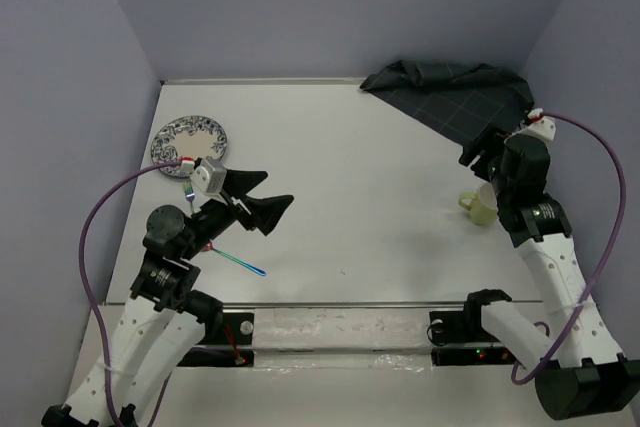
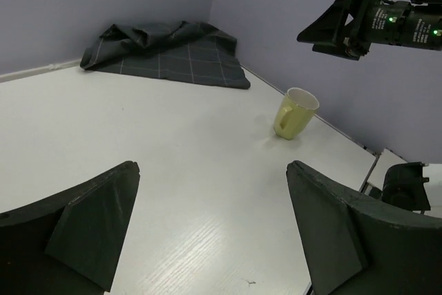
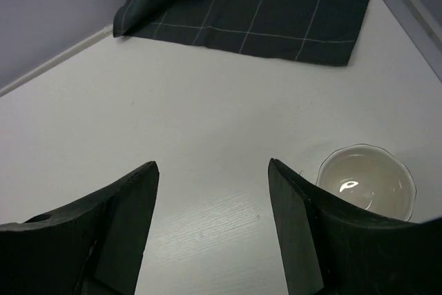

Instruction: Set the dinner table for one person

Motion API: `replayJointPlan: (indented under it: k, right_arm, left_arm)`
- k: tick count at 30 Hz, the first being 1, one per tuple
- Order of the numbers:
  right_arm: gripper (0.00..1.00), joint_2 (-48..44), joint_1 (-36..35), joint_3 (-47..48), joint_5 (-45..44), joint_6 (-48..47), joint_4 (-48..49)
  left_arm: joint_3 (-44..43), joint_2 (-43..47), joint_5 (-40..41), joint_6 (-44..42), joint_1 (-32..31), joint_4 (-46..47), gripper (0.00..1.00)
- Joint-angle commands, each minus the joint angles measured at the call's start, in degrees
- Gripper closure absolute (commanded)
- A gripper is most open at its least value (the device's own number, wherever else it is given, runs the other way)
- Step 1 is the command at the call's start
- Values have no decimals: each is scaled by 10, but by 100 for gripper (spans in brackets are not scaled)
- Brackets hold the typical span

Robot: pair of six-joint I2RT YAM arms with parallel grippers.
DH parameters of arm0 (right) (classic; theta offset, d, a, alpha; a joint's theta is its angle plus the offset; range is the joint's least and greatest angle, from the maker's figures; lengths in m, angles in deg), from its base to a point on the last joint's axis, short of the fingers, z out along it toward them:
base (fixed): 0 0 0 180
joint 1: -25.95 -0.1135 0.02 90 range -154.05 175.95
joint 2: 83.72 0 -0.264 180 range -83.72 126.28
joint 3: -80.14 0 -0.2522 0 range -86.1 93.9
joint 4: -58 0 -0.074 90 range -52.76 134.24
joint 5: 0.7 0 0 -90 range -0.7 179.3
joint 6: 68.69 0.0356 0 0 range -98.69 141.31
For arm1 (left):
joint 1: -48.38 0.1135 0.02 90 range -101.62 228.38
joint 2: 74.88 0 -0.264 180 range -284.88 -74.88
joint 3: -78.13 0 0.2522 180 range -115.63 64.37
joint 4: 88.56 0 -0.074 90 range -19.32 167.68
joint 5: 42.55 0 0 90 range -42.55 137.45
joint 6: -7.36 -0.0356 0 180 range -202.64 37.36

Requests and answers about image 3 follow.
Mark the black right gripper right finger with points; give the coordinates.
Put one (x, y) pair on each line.
(329, 246)

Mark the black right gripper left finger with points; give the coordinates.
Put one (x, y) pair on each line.
(93, 245)

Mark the dark checked cloth placemat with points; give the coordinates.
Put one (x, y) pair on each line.
(322, 32)

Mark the cream and yellow mug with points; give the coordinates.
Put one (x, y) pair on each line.
(370, 178)

